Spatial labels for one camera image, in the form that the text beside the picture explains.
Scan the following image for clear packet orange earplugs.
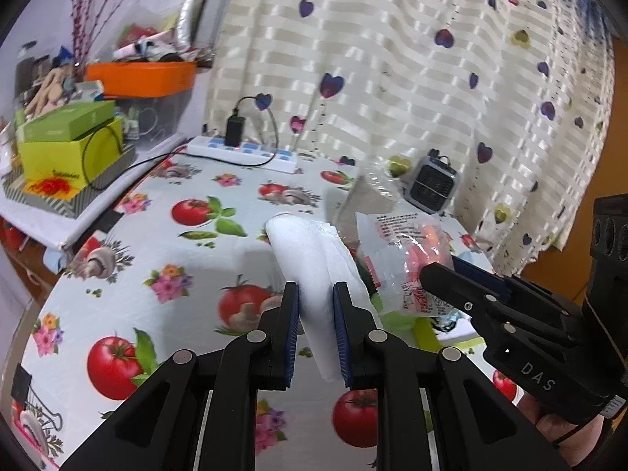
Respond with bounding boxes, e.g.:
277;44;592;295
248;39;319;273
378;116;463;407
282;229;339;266
356;213;453;317

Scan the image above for white towel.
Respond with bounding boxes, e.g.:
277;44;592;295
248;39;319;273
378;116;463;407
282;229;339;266
265;214;382;382

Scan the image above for person's right hand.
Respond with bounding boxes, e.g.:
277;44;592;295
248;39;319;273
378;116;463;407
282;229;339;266
517;393;604;467

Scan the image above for lime green shallow box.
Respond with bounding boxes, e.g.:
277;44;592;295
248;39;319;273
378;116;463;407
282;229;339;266
411;318;483;352

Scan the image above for small grey space heater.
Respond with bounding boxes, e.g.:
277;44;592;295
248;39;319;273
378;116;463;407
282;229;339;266
403;149;459;215

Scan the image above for fruit pattern tablecloth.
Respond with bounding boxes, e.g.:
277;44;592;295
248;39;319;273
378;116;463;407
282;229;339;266
14;149;522;471

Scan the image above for tall clear plastic bottle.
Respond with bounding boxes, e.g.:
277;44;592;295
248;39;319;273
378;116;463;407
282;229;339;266
332;156;400;251

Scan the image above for black binder clip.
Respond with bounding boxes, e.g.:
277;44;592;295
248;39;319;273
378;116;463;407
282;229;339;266
11;363;32;408

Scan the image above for cream heart pattern curtain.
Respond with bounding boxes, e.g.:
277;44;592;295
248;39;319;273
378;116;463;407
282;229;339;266
205;0;615;274

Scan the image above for white power strip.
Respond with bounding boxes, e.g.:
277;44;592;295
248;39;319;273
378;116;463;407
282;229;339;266
186;136;298;173

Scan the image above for yellow green cardboard box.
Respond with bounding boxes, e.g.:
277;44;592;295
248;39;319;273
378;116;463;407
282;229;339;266
17;117;124;189

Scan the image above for zigzag pattern tray box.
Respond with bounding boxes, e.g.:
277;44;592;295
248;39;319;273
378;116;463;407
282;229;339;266
1;145;136;219

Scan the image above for black power adapter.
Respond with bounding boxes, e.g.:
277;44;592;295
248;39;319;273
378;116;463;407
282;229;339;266
224;108;246;148

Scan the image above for orange lid storage bin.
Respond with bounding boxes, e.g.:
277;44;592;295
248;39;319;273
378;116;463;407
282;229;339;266
85;62;196;151

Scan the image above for green flat box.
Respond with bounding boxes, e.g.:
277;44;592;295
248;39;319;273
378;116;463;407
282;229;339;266
21;100;115;142

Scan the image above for purple flower branches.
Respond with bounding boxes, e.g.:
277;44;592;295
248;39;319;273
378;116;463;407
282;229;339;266
70;0;163;67

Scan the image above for black cable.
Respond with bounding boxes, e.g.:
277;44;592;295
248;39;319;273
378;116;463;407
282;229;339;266
80;95;281;193

